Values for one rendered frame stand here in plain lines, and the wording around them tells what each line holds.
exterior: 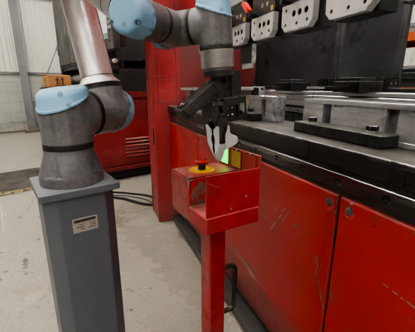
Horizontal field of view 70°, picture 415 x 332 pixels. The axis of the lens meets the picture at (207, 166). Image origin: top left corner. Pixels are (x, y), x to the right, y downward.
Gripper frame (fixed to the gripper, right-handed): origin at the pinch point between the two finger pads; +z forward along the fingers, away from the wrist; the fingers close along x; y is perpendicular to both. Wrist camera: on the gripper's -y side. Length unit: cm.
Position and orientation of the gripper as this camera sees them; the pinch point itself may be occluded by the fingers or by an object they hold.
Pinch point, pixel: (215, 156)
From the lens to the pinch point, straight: 72.4
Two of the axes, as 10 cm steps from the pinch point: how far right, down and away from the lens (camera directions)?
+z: 0.8, 9.5, 3.0
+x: -5.0, -2.2, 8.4
